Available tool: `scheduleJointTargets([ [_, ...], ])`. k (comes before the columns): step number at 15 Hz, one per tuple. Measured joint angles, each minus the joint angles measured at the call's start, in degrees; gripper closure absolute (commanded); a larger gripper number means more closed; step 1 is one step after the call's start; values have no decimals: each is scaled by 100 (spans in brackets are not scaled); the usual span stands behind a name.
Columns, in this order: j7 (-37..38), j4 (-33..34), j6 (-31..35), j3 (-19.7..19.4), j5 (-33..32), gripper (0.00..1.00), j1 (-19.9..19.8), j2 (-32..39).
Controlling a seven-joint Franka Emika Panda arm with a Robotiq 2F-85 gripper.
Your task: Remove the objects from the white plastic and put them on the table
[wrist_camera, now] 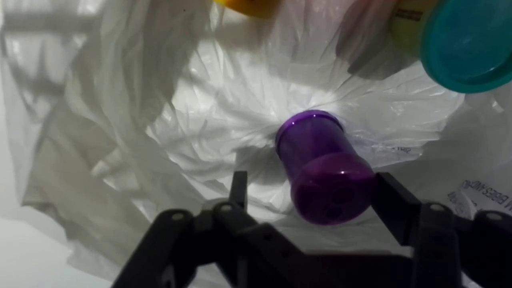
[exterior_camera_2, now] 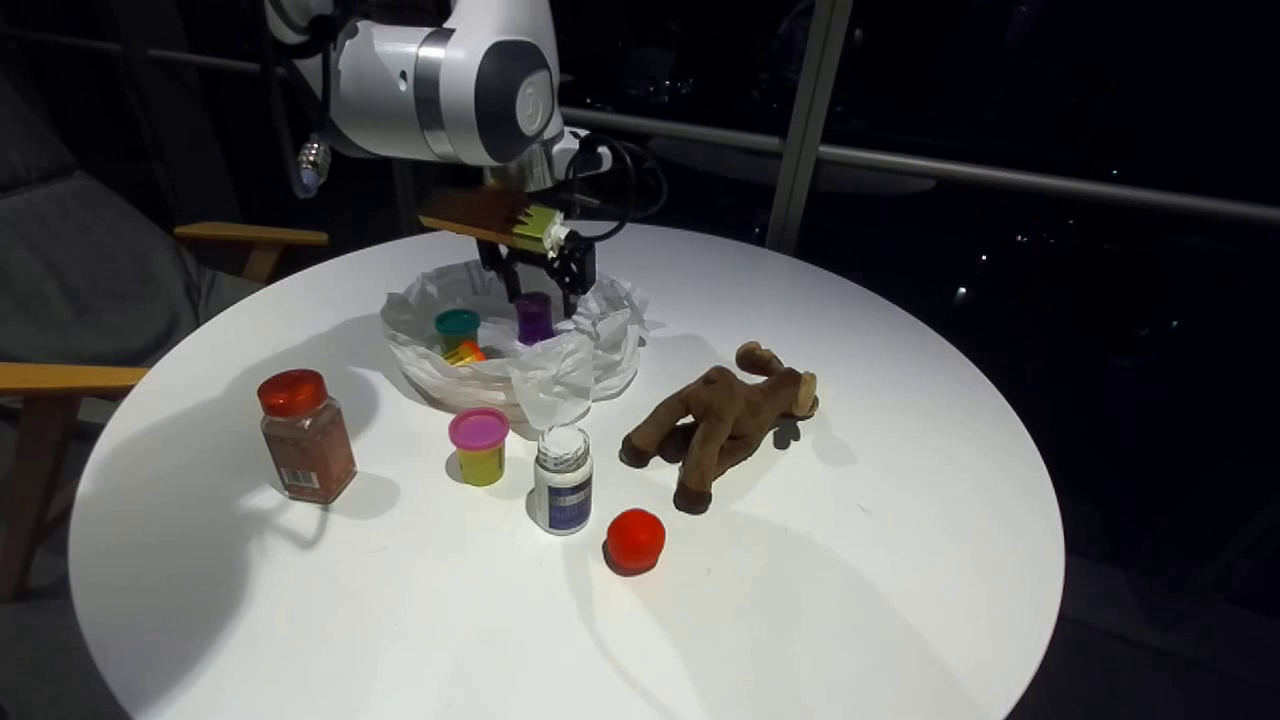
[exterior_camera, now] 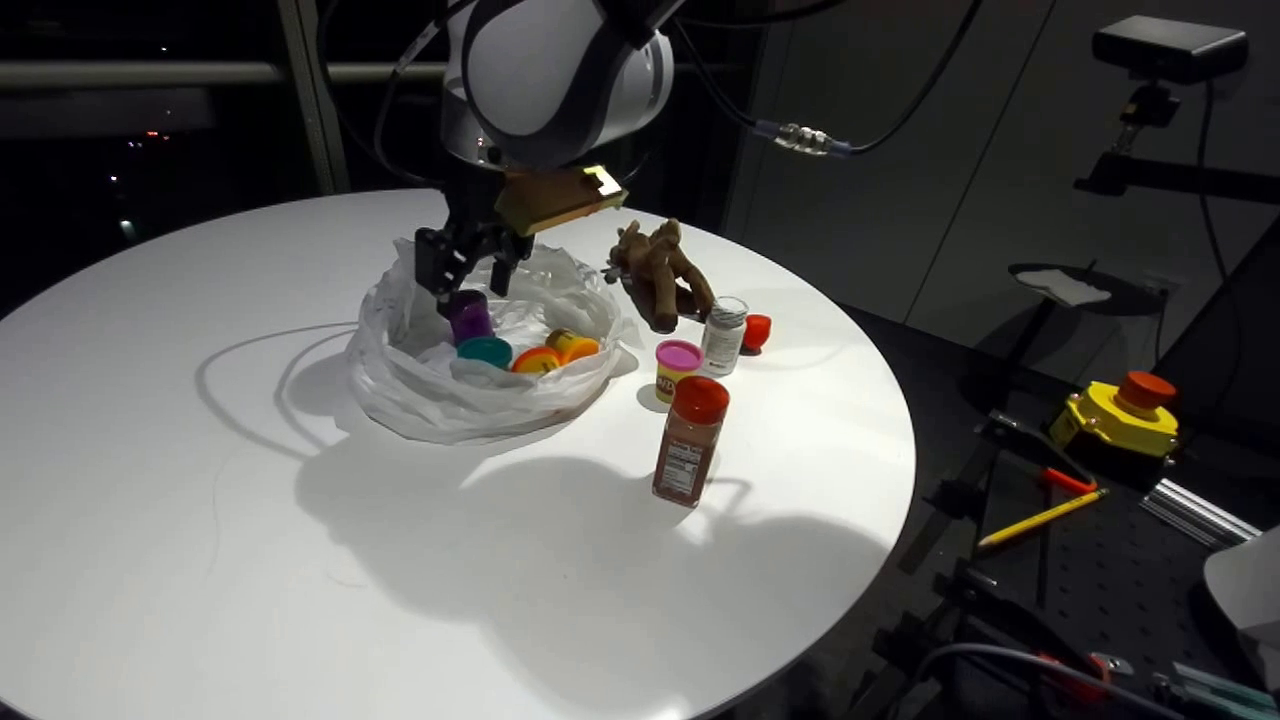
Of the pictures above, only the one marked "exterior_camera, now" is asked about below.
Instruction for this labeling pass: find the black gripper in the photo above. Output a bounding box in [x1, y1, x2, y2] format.
[408, 186, 542, 320]

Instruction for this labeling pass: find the yellow tub teal lid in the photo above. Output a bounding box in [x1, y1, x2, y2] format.
[451, 334, 515, 375]

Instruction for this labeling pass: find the brown plush moose toy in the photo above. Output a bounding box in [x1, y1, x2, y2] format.
[604, 216, 719, 341]

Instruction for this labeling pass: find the spice jar red lid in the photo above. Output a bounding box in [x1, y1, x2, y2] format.
[648, 374, 737, 514]

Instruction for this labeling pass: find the yellow tub light orange lid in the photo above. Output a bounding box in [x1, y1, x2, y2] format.
[512, 343, 569, 380]

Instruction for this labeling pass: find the white plastic bag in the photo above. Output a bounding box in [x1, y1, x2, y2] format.
[343, 237, 645, 446]

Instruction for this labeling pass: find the grey window crossbar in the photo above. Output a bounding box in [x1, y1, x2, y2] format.
[0, 57, 455, 97]

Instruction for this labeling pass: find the white plate on stand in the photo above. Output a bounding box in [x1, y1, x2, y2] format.
[1009, 262, 1116, 314]

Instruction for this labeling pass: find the yellow red emergency stop button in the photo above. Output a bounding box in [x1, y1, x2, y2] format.
[1048, 370, 1183, 497]

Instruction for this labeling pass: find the white rounded object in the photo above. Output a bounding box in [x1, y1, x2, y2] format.
[1199, 526, 1280, 674]

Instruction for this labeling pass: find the yellow-green wrist camera box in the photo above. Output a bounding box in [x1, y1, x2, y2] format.
[491, 165, 632, 241]

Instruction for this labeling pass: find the grey window post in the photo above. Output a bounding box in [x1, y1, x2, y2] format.
[272, 0, 352, 195]

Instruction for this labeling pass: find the robot cable with connector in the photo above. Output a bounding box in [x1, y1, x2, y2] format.
[675, 0, 993, 160]

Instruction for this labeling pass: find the yellow cable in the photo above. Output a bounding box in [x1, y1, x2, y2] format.
[977, 484, 1108, 552]

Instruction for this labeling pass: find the grey floor cable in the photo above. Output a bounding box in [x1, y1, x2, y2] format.
[917, 640, 1192, 720]

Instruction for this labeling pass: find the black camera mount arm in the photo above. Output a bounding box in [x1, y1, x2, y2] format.
[1074, 77, 1280, 208]

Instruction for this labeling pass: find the black exterior camera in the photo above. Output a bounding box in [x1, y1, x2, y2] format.
[1092, 14, 1252, 87]

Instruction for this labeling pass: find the aluminium rail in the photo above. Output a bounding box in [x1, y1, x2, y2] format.
[1148, 475, 1266, 543]

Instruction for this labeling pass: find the teal cable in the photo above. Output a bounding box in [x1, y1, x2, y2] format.
[1172, 662, 1280, 713]

